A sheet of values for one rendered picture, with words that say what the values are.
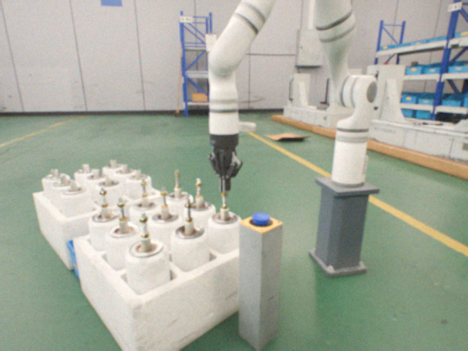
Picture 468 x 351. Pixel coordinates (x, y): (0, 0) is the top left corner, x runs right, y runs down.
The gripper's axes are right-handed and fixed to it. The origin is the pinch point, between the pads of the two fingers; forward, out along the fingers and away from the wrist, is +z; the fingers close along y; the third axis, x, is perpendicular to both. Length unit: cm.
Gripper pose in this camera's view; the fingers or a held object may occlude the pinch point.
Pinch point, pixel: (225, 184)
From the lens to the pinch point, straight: 80.1
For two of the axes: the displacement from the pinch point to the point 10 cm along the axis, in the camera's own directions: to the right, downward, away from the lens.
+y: 6.0, 2.4, -7.6
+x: 8.0, -1.9, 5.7
